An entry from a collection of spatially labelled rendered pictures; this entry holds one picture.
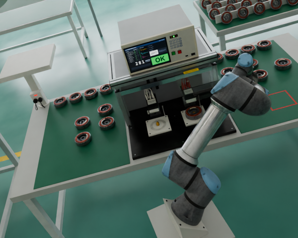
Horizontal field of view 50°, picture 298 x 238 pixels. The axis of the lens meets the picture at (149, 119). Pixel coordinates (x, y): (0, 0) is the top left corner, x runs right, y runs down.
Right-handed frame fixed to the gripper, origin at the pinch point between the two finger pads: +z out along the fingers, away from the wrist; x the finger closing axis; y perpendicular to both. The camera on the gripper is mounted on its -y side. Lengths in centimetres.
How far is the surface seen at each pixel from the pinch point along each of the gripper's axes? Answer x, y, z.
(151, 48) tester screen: -52, -13, -31
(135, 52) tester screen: -61, -11, -32
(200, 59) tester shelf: -25.5, -10.1, -15.0
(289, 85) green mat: 27.4, -3.2, 23.1
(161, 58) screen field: -48, -10, -23
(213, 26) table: -26, -91, 81
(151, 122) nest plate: -61, 22, 2
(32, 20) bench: -278, -173, 135
